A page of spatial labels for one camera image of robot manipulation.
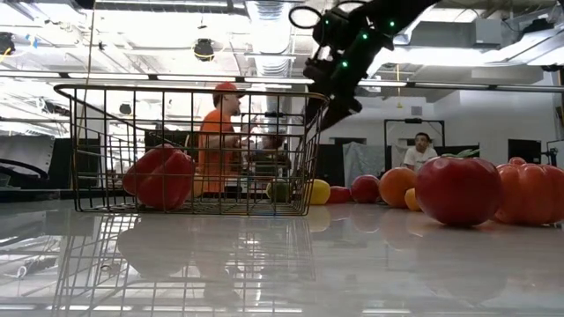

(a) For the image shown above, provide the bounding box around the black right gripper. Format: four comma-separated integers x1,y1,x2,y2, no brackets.
303,24,397,132

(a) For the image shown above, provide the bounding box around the yellow lemon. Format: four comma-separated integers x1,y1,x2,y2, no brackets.
308,178,331,206

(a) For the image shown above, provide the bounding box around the red apple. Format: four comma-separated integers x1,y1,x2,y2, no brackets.
350,173,382,204

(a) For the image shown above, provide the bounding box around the green fruit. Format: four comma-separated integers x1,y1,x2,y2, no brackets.
265,178,293,204

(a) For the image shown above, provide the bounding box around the orange fruit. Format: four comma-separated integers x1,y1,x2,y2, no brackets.
378,166,419,209

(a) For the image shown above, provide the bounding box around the small yellow-orange fruit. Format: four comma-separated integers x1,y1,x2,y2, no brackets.
404,188,423,212

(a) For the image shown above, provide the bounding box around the large red tomato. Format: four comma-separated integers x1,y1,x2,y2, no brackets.
414,148,504,228

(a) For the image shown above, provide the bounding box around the red bell pepper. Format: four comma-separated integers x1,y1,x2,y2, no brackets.
122,143,197,211

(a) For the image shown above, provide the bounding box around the black cabinet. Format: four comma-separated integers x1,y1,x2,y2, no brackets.
315,144,345,187

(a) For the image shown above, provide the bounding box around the grey cloth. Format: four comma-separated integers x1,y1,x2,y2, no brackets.
343,141,387,188

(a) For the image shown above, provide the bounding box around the person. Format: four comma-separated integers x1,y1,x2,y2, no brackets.
402,131,441,173
196,81,249,195
259,134,293,180

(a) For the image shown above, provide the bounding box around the black ceiling dome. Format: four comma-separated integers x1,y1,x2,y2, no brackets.
192,38,216,63

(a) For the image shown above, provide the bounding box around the orange ribbed heirloom tomato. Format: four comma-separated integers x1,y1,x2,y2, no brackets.
493,156,564,226

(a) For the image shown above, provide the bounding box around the white perforated panel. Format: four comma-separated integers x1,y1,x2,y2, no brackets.
0,134,56,180

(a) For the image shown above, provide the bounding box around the black ceiling device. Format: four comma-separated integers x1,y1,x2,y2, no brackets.
0,31,17,56

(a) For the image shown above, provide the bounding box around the bronze wire basket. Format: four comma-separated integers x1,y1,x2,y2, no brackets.
53,83,330,217
147,127,310,208

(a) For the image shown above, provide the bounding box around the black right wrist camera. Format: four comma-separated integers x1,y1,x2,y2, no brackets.
311,7,353,50

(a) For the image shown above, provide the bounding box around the black stand frame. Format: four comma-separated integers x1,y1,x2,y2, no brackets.
383,117,446,160

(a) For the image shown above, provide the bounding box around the silver ventilation duct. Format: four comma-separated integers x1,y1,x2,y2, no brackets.
246,0,309,81

